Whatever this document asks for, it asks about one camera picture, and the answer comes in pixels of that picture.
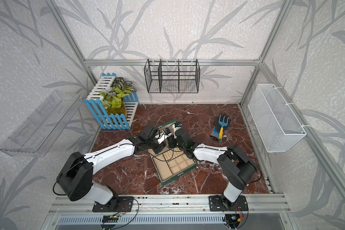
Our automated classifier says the blue white picket fence planter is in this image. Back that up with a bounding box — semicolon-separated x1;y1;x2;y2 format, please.
84;73;139;130

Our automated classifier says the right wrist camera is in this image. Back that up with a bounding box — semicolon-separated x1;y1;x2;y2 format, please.
172;122;182;137

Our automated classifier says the black wire basket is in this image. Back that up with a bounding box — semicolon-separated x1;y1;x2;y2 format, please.
144;59;201;94

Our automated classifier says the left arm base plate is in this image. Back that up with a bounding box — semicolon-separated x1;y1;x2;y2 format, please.
92;196;134;213

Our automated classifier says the blue garden hand fork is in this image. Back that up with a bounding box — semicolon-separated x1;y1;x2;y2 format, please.
218;114;230;142

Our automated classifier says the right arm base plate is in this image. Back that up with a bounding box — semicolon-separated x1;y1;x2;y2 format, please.
209;195;249;211

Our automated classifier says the green jewelry box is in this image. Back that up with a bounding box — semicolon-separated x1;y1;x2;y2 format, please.
148;119;197;186

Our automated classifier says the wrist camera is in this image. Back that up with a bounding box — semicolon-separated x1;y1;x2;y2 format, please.
172;122;182;137
157;128;171;144

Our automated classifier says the white mesh basket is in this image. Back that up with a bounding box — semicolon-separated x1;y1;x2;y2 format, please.
248;84;307;153

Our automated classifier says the aluminium front rail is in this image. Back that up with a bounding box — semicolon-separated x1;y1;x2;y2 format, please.
48;194;291;215

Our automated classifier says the clear acrylic shelf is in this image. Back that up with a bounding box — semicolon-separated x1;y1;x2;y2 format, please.
0;91;83;157

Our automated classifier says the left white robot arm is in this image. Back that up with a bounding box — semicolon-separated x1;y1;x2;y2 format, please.
56;125;172;206

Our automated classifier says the green artificial plant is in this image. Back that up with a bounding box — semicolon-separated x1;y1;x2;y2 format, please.
99;77;136;110

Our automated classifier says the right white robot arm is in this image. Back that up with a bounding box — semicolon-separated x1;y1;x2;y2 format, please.
167;128;259;206

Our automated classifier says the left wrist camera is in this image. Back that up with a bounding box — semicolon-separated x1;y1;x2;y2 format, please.
157;128;171;144

